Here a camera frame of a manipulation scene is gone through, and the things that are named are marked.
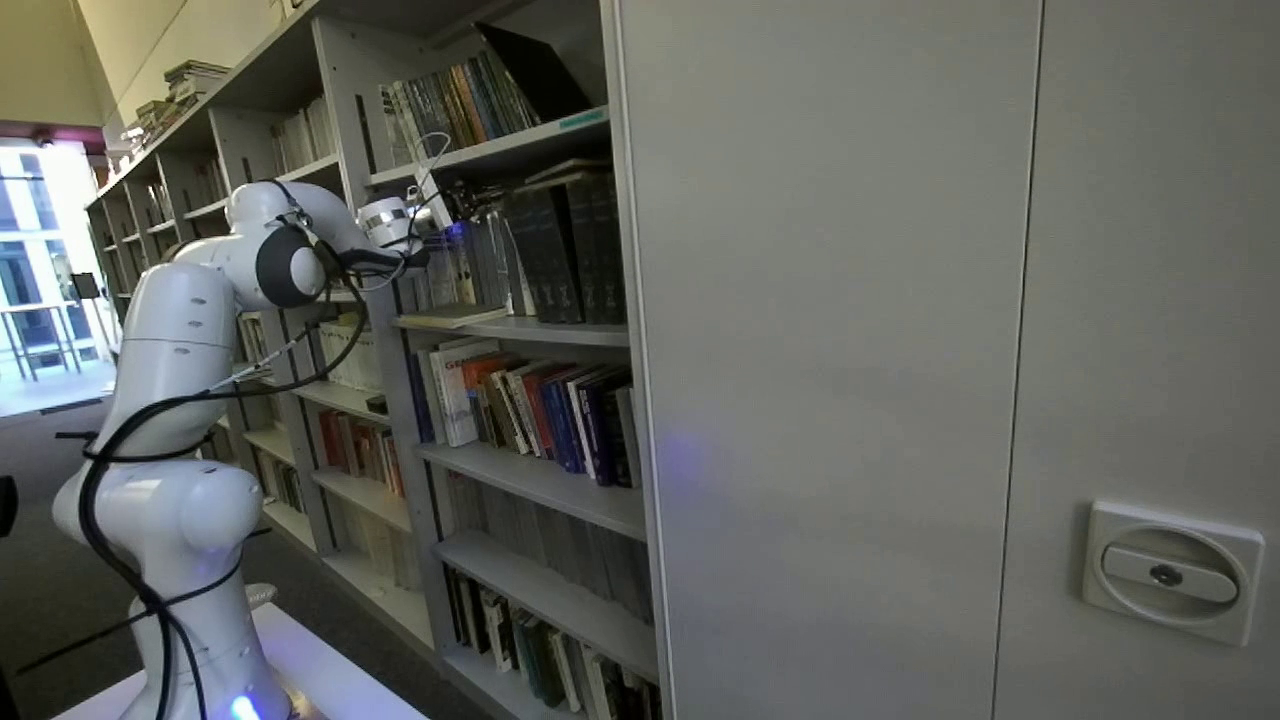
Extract grey Machine Intelligence book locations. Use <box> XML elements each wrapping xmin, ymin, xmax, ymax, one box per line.
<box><xmin>526</xmin><ymin>187</ymin><xmax>554</xmax><ymax>325</ymax></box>
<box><xmin>463</xmin><ymin>210</ymin><xmax>492</xmax><ymax>320</ymax></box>
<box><xmin>497</xmin><ymin>197</ymin><xmax>524</xmax><ymax>325</ymax></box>
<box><xmin>478</xmin><ymin>199</ymin><xmax>506</xmax><ymax>325</ymax></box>

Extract thin pale green booklet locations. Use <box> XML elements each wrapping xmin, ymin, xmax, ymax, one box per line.
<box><xmin>450</xmin><ymin>159</ymin><xmax>617</xmax><ymax>209</ymax></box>
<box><xmin>450</xmin><ymin>157</ymin><xmax>617</xmax><ymax>204</ymax></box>

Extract dark blue book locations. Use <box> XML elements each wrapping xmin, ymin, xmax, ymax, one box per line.
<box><xmin>450</xmin><ymin>573</ymin><xmax>512</xmax><ymax>673</ymax></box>

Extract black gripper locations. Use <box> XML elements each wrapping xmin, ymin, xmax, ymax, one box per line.
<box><xmin>412</xmin><ymin>215</ymin><xmax>471</xmax><ymax>269</ymax></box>

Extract orange-brown book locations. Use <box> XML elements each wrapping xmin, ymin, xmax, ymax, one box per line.
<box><xmin>442</xmin><ymin>59</ymin><xmax>471</xmax><ymax>152</ymax></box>

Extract red-orange book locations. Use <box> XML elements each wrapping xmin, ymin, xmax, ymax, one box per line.
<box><xmin>518</xmin><ymin>359</ymin><xmax>550</xmax><ymax>465</ymax></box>

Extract white cabinet lock handle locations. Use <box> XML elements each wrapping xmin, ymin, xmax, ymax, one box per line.
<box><xmin>1081</xmin><ymin>497</ymin><xmax>1266</xmax><ymax>650</ymax></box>

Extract stack of papers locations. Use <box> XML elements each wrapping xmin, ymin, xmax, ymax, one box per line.
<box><xmin>161</xmin><ymin>57</ymin><xmax>236</xmax><ymax>110</ymax></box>

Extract grey journal volume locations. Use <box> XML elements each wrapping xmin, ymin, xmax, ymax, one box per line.
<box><xmin>449</xmin><ymin>477</ymin><xmax>486</xmax><ymax>558</ymax></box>
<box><xmin>506</xmin><ymin>489</ymin><xmax>550</xmax><ymax>583</ymax></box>
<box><xmin>477</xmin><ymin>479</ymin><xmax>515</xmax><ymax>573</ymax></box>

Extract cream volume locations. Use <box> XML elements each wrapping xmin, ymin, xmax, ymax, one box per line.
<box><xmin>325</xmin><ymin>317</ymin><xmax>380</xmax><ymax>391</ymax></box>

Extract white magazines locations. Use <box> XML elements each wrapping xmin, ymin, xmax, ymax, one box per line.
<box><xmin>375</xmin><ymin>85</ymin><xmax>412</xmax><ymax>169</ymax></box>

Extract bright window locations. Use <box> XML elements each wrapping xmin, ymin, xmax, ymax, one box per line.
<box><xmin>0</xmin><ymin>132</ymin><xmax>121</xmax><ymax>404</ymax></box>

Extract green plastic-covered book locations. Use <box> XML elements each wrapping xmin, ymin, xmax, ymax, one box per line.
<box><xmin>512</xmin><ymin>191</ymin><xmax>539</xmax><ymax>325</ymax></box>

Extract white hardcover book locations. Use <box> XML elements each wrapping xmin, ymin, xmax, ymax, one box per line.
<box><xmin>426</xmin><ymin>345</ymin><xmax>484</xmax><ymax>453</ymax></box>

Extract dark red book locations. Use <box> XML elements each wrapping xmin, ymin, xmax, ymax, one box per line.
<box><xmin>315</xmin><ymin>412</ymin><xmax>355</xmax><ymax>479</ymax></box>

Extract white table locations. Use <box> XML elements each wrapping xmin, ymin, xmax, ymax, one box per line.
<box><xmin>51</xmin><ymin>595</ymin><xmax>431</xmax><ymax>720</ymax></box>

